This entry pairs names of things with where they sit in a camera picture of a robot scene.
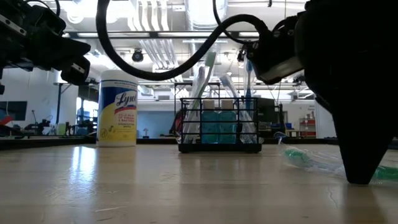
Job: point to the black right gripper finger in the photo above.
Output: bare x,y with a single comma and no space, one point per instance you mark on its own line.
345,133
373,133

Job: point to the orange white toothbrush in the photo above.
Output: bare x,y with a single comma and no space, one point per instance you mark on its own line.
197,90

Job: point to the dark wall screen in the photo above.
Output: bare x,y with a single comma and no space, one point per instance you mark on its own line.
12,110

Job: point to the green white toothbrush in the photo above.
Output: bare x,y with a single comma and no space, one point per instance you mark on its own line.
211,59
298,157

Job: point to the black ceiling-mounted camera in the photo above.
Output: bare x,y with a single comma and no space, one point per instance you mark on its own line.
137,56
241,56

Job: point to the white round pillar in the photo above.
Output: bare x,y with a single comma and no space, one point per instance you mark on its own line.
323,124

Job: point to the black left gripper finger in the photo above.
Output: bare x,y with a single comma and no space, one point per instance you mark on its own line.
76,49

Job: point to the black steel post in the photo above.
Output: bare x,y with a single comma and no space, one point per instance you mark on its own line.
58,102

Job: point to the red storage shelf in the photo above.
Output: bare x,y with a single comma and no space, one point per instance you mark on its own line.
307,127

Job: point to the wide silver air duct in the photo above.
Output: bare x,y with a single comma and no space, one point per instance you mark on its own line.
205,9

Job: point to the Lysol wipes canister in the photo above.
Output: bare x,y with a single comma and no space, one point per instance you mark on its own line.
116,124

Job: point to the red and black machine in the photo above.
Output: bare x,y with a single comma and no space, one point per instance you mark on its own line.
6,127

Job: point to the black cabinet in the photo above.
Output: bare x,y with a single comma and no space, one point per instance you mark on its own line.
270,118

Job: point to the black aluminium table frame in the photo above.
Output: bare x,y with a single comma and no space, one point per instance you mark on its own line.
46,141

